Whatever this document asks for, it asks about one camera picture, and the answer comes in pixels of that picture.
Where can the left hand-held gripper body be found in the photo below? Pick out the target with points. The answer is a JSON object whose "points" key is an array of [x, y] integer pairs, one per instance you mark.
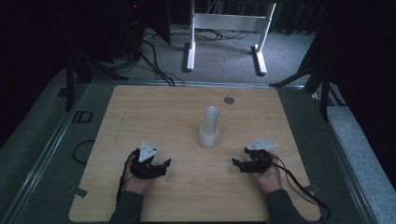
{"points": [[146, 168]]}

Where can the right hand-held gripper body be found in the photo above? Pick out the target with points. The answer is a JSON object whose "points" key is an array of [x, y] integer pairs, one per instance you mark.
{"points": [[258, 161]]}

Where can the person's left hand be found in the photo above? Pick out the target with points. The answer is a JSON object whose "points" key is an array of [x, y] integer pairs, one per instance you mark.
{"points": [[137, 185]]}

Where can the person's right hand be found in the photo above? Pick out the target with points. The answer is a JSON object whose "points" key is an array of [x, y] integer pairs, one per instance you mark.
{"points": [[271, 180]]}

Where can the grey tape piece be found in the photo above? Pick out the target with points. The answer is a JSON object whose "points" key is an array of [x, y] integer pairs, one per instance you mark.
{"points": [[312, 188], [80, 192]]}

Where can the grey round table grommet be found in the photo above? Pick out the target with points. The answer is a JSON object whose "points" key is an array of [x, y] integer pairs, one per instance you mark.
{"points": [[229, 100]]}

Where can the black metal stand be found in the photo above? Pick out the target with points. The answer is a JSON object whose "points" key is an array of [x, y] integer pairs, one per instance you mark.
{"points": [[70, 84], [324, 96]]}

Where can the white desk frame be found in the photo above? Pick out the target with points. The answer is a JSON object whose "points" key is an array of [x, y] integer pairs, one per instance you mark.
{"points": [[230, 22]]}

